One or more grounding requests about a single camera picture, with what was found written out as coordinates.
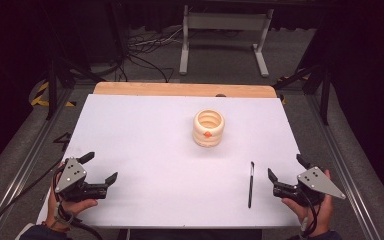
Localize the aluminium floor rail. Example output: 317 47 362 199
304 92 384 240
0 85 76 240

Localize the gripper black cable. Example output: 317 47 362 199
0 161 105 240
298 189 322 238

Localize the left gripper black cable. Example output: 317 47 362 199
0 161 105 240

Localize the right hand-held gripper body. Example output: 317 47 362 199
272 165 347 207

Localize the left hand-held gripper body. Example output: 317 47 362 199
54 157 110 203

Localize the person's left hand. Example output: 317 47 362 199
44 190 99 232

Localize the wooden table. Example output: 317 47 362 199
93 81 278 99

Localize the black pen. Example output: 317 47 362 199
247 161 256 210

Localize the cream ribbed pen holder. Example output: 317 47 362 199
192 108 226 149

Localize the black tripod stand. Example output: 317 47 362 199
44 33 108 122
273 33 335 127

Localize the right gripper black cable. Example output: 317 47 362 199
298 189 322 238

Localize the person's right hand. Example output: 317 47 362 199
281 169 335 236

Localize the white metal stand frame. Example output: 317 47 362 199
178 4 275 79

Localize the black triangular bracket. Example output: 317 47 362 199
52 132 73 153

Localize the bundle of floor cables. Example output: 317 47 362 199
118 25 185 84

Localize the white board sheet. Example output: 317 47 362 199
36 93 303 231

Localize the yellow black hazard tape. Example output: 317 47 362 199
277 73 310 105
29 81 78 109

